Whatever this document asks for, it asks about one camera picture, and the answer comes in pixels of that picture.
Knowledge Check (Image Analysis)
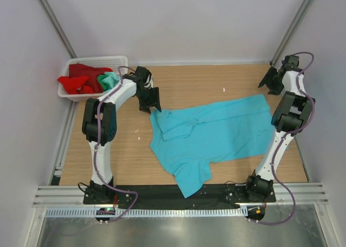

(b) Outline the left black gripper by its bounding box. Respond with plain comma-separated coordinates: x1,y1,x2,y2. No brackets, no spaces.
136,86,161,114

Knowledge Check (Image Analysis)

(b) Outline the blue t shirt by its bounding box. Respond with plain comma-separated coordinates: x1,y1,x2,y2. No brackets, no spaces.
150,94,274,198

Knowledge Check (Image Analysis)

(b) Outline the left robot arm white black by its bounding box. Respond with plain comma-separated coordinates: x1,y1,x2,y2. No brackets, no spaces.
82,66,162,204

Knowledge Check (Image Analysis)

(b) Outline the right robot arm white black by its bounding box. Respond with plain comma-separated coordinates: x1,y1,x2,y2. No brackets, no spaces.
243,52,315,202

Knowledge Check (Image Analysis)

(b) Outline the white plastic laundry basket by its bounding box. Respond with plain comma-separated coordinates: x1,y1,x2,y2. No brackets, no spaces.
57,56,128,102

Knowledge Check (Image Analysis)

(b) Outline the mint green t shirt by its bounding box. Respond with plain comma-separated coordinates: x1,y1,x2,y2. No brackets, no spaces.
97,71,121,92

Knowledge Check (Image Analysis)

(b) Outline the dark red t shirt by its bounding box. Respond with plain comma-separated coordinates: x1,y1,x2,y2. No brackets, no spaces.
69,63,112,94

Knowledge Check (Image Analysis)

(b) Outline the right aluminium corner post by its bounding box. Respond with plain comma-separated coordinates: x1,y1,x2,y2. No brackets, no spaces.
269,0,314,66

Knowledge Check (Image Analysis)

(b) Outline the aluminium corner post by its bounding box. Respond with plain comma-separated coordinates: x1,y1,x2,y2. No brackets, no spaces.
269,0,314,66
38,0,77,58

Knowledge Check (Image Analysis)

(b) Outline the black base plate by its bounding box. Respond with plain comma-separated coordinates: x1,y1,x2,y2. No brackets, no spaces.
83,184,276,210

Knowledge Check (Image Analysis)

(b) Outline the grey slotted cable duct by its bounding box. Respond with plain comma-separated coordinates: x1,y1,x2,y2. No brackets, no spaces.
45,206,248,218

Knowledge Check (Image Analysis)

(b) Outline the left aluminium corner post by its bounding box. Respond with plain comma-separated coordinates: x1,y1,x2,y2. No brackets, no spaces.
38,0,77,58

